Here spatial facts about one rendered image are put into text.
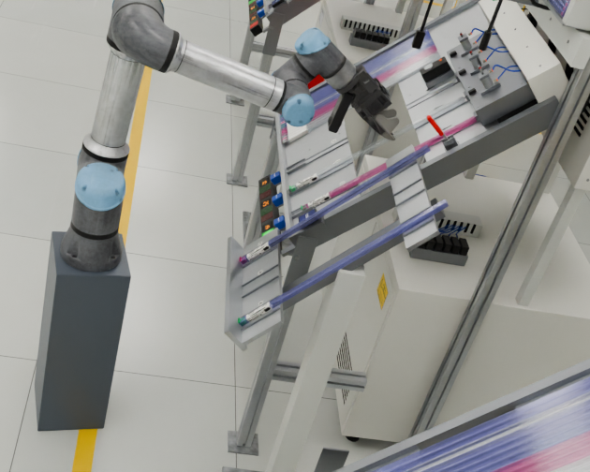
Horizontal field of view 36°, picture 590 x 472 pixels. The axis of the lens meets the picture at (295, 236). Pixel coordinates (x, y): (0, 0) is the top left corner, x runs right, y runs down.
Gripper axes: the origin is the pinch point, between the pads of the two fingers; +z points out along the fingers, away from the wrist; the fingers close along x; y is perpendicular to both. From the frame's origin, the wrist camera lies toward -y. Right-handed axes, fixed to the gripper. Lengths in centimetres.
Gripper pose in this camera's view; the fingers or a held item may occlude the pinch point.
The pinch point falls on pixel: (389, 136)
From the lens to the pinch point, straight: 235.0
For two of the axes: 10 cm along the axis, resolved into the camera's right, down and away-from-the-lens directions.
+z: 6.6, 5.9, 4.7
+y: 7.5, -5.7, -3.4
